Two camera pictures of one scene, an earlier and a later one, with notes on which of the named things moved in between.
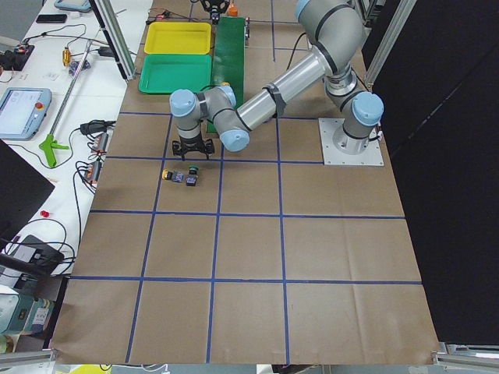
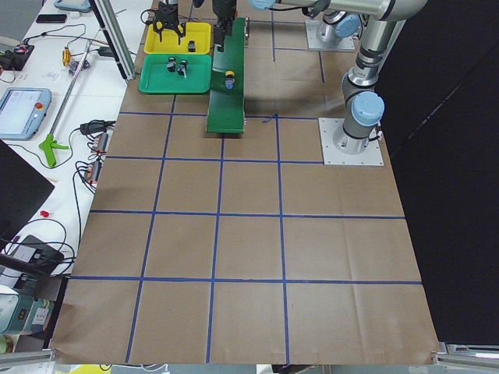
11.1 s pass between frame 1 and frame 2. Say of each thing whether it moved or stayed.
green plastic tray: stayed
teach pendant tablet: stayed
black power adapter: stayed
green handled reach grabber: stayed
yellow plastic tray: stayed
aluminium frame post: stayed
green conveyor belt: stayed
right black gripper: moved
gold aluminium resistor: stayed
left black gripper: moved
